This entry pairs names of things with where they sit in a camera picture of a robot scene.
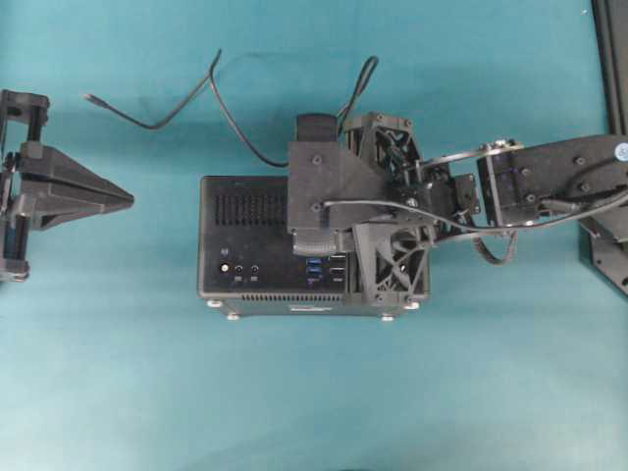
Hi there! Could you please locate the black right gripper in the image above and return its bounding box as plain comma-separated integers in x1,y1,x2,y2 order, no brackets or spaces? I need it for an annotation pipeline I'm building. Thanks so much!
292,112,439,307

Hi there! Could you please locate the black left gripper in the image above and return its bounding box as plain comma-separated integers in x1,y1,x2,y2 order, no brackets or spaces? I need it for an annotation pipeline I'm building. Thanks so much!
1,89,133,283

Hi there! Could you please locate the black wrist camera on right gripper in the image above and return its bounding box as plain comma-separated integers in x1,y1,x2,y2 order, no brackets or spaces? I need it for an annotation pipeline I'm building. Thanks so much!
288,141,391,232

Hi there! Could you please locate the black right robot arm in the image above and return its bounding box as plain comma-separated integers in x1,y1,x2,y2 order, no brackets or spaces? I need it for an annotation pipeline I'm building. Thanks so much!
288,112,627,310

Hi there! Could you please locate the black mini PC box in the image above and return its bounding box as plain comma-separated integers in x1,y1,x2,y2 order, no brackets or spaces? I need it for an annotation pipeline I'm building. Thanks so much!
197,176,430,320

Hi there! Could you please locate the black camera cable on arm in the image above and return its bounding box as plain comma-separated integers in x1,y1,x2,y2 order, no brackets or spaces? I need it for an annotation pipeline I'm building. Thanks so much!
319,185,628,269

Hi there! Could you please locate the black USB cable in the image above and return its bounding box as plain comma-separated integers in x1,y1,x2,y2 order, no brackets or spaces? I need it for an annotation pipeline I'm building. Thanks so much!
83,47,380,169

